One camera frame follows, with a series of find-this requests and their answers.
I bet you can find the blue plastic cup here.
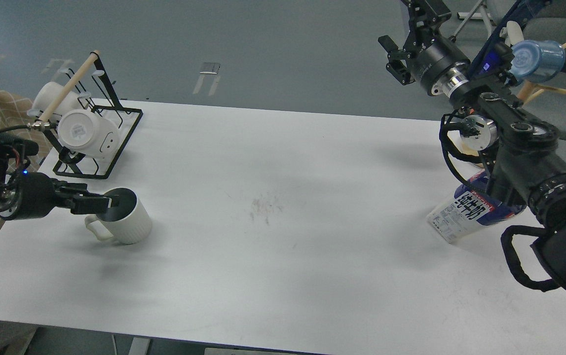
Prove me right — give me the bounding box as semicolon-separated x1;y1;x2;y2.
510;40;566;83

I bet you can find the wooden mug tree stand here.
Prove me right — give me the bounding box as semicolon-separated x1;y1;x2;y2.
502;22;566;108

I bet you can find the white ribbed mug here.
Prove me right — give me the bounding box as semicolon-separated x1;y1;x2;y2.
84;188;152;245

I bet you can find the metal floor plate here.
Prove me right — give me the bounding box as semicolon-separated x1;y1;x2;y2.
199;62;221;75

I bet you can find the black wire cup rack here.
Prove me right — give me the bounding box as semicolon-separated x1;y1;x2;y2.
27;50;143;179

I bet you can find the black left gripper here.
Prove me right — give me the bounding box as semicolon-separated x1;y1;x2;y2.
5;172;121;220

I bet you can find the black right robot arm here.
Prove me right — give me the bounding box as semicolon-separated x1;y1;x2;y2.
378;0;566;292

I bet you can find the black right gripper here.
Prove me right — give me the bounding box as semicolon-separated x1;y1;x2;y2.
378;0;470;97

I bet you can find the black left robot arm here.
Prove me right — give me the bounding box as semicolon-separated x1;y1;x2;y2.
0;120;125;221

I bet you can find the blue white milk carton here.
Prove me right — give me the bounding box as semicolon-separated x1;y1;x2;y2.
426;184;526;244

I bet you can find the white cup with face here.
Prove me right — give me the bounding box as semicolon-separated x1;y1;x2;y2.
57;109;120;159

